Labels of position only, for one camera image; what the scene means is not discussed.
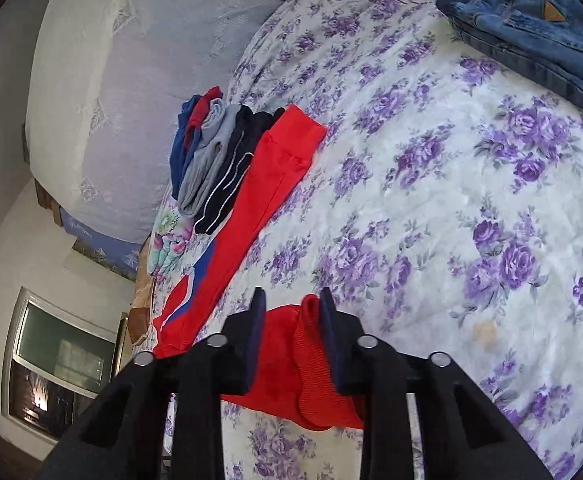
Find grey folded garment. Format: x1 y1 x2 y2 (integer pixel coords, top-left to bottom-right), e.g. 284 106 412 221
178 99 242 216

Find purple floral bedspread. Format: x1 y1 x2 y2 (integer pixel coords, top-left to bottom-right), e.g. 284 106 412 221
162 0 583 480

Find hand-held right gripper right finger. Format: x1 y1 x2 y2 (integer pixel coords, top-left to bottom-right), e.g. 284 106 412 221
320 287 555 480

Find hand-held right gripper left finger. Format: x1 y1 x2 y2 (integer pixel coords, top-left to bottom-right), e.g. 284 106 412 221
32 287 268 480

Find red folded garment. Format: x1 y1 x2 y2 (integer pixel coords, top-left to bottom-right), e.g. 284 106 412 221
184 86 223 151

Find white framed window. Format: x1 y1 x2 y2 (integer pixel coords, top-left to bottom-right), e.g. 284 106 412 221
0 286 122 443

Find blue denim jeans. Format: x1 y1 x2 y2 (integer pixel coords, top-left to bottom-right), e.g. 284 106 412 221
435 0 583 131

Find teal floral folded quilt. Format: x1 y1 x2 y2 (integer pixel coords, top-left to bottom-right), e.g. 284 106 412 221
146 195 207 281

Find dark navy folded garment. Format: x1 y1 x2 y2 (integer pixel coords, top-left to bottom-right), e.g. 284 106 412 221
194 105 287 235

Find blue patterned cloth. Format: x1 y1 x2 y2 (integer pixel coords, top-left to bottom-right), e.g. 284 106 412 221
59 205 145 281

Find pale lilac embossed cover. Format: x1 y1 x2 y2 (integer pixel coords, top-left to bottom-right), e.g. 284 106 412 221
24 0 292 246

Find red striped sweater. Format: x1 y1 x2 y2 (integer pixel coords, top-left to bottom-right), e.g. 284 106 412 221
154 105 365 431

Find blue folded garment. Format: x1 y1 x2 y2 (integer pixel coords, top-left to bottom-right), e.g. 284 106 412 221
169 94 207 198

